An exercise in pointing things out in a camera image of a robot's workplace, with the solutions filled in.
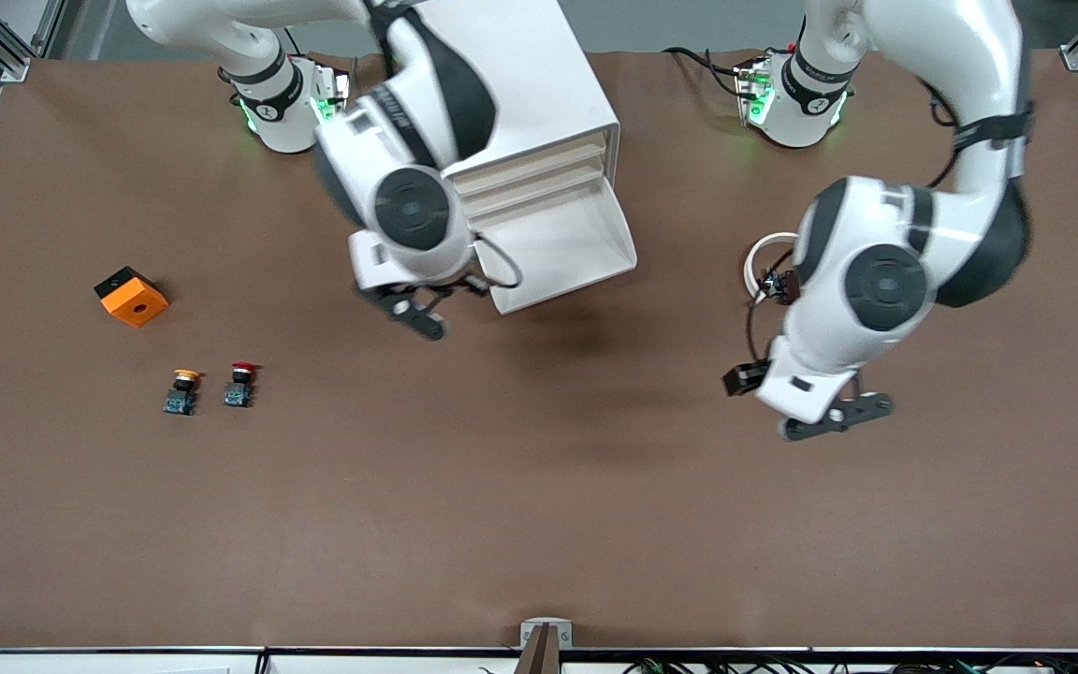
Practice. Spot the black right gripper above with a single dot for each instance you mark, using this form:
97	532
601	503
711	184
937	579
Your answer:
476	290

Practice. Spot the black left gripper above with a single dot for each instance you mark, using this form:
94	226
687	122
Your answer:
742	378

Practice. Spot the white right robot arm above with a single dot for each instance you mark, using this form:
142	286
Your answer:
380	140

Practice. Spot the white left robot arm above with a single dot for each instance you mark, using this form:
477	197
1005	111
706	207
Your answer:
838	365

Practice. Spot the brown table mat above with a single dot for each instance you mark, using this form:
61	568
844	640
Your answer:
502	487

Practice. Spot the orange black cube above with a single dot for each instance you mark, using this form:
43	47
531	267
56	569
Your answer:
138	304

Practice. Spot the red push button switch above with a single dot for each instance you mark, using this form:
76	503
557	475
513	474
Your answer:
240	386

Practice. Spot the orange push button switch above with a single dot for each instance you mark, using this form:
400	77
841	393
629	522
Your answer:
182	393

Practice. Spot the grey metal bracket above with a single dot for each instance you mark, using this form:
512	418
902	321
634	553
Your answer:
546	625

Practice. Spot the brown upright post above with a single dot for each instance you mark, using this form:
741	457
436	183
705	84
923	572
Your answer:
539	657

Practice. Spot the white front frame rail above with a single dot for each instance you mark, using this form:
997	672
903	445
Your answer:
80	663

